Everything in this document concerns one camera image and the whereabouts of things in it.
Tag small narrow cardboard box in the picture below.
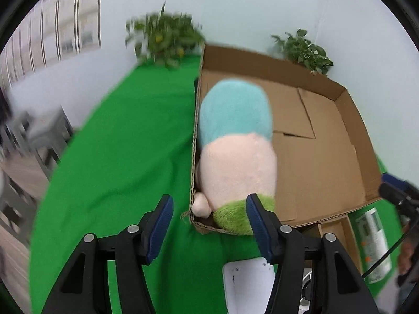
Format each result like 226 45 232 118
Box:
300 215 363 274

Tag plush doll teal pink green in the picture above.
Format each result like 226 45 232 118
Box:
191 79 278 235

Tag person's right hand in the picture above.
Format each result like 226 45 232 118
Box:
397 233 418 275

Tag white green medicine box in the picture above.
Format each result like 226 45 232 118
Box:
355 208 392 284

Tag large shallow cardboard box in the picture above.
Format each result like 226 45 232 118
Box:
195 44 381 227

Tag green table cloth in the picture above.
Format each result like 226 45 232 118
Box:
28 53 404 314

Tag grey plastic stool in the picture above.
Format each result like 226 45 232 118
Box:
15 106 73 178

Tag right potted green plant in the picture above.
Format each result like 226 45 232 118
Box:
271 29 334 76

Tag potted green plant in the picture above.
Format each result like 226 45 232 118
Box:
125 6 205 69
271 29 334 76

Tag left potted green plant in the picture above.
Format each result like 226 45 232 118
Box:
125 6 205 69

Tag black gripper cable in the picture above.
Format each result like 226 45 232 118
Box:
361 217 419 279

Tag framed certificates on wall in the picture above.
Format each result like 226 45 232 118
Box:
1 0 101 89

